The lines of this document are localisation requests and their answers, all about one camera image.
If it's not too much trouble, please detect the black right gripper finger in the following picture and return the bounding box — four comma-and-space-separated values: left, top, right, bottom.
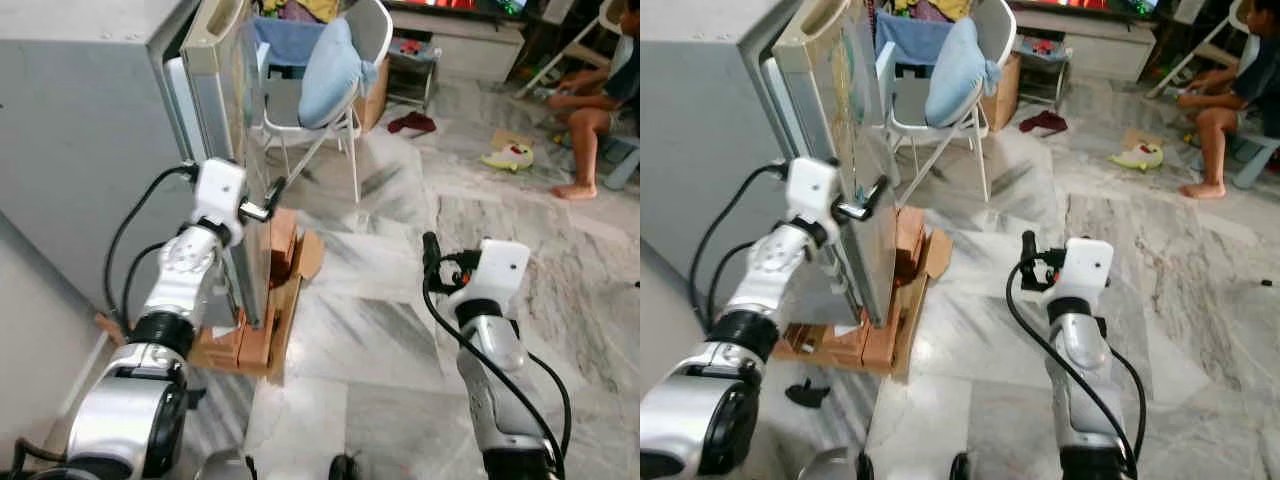
421, 231, 444, 293
1019, 230, 1041, 293

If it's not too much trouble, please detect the fridge door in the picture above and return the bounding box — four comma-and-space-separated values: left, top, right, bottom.
770, 0, 899, 329
178, 0, 279, 331

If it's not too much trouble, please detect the grey fridge cabinet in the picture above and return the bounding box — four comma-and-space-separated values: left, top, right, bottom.
0, 0, 221, 336
640, 0, 816, 336

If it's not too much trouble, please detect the yellow green white toy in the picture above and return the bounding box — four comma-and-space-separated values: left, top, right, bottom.
1110, 143, 1165, 171
481, 143, 535, 173

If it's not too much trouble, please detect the light blue pillow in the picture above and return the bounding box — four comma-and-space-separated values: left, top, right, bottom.
298, 16, 379, 129
925, 16, 1004, 128

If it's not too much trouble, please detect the dark red cloth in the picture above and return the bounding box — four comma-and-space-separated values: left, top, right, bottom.
1018, 110, 1069, 137
387, 111, 438, 136

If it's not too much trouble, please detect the blue cloth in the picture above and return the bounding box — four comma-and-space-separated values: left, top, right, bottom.
878, 12, 951, 69
255, 15, 329, 71

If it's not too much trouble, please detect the small black object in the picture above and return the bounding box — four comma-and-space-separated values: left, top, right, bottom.
784, 379, 832, 409

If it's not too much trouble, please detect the white plastic chair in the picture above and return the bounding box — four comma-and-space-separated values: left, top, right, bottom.
250, 0, 394, 204
875, 0, 1018, 204

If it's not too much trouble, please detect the metal shelf rack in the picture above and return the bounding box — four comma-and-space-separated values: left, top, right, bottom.
1015, 35, 1073, 111
385, 35, 442, 111

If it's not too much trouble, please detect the blue plastic stool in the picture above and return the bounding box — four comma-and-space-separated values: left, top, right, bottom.
598, 135, 641, 191
1230, 135, 1280, 191

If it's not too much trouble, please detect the seated person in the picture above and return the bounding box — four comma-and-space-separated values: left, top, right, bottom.
546, 0, 641, 201
1176, 0, 1280, 199

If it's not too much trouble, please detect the grey TV cabinet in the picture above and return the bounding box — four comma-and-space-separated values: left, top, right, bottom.
385, 5, 528, 84
1012, 5, 1158, 84

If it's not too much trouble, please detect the grey robot left leg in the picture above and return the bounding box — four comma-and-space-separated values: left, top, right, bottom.
195, 450, 258, 480
800, 448, 873, 480

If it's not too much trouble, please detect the white folding chair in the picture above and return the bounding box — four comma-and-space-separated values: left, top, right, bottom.
1147, 0, 1261, 99
515, 0, 631, 99

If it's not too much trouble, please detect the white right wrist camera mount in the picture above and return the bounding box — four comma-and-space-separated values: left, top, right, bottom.
1047, 237, 1116, 319
447, 238, 532, 319

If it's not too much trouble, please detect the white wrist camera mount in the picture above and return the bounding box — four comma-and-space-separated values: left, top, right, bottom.
783, 156, 844, 246
1047, 237, 1116, 319
190, 157, 249, 246
447, 238, 532, 319

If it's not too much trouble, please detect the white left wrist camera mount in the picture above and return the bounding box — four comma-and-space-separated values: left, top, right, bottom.
783, 156, 844, 246
190, 157, 249, 246

